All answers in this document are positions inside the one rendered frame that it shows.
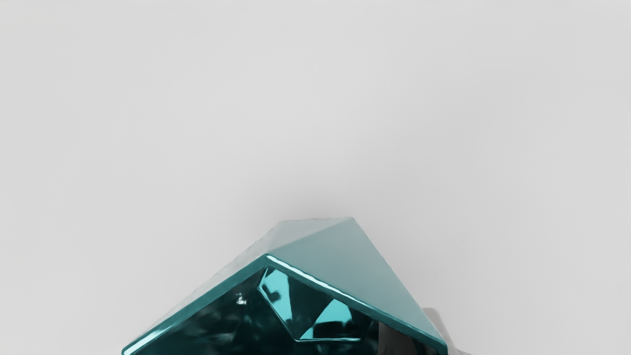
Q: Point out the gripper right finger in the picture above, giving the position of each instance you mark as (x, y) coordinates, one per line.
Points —
(446, 335)

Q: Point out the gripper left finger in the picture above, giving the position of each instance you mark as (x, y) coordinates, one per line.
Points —
(389, 342)

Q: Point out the teal faceted mug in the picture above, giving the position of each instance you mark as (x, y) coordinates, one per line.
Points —
(340, 261)

